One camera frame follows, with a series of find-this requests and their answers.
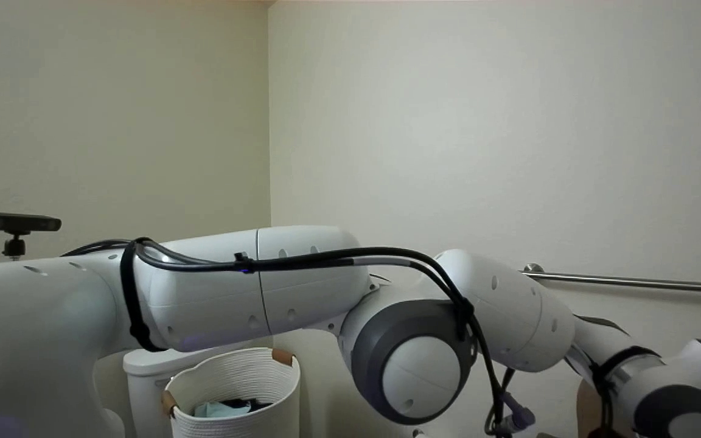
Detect metal wall towel bar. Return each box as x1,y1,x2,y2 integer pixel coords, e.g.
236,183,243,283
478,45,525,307
520,262,701,291

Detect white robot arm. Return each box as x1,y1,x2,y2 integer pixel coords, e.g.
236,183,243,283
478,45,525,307
0,227,701,438

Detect blue and white towel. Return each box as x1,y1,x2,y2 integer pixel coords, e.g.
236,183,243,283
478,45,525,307
191,398,268,418

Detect black camera on stand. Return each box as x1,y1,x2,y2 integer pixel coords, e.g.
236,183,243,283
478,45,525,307
0,211,60,261

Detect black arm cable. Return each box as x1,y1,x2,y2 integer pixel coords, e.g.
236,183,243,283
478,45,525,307
60,236,531,438

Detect white laundry hamper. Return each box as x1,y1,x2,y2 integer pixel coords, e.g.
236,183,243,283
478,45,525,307
162,348,301,438

